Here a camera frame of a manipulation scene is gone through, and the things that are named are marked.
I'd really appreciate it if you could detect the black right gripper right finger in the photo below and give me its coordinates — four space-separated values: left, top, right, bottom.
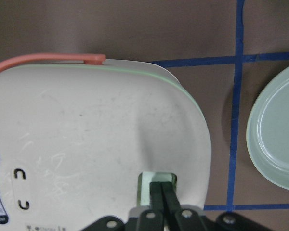
161 182 209 231

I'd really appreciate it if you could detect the green plate near right arm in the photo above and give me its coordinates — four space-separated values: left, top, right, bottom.
246 67 289 190

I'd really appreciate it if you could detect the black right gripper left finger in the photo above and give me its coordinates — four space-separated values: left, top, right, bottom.
136 182 164 231

